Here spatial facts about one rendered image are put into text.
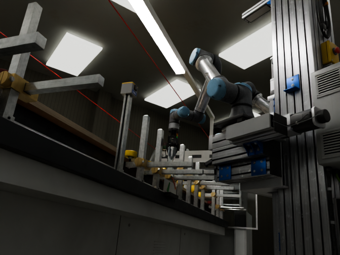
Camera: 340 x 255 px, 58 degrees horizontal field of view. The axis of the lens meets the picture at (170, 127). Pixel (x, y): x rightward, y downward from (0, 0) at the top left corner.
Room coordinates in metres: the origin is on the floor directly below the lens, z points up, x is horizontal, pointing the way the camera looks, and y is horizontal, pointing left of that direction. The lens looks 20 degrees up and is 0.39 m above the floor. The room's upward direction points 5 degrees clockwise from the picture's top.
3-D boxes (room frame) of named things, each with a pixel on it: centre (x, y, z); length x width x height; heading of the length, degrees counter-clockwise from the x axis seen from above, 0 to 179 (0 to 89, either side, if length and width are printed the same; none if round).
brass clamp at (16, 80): (0.94, 0.52, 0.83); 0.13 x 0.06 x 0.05; 158
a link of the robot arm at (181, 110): (1.99, -0.09, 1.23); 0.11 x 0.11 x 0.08; 25
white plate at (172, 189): (2.28, -0.04, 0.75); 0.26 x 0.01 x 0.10; 158
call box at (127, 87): (1.61, 0.25, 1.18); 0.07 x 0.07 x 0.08; 68
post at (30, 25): (0.92, 0.53, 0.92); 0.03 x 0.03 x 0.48; 68
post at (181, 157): (2.55, -0.12, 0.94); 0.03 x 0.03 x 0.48; 68
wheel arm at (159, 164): (1.85, 0.05, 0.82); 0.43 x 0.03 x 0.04; 68
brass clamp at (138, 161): (1.87, 0.15, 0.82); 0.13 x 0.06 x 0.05; 158
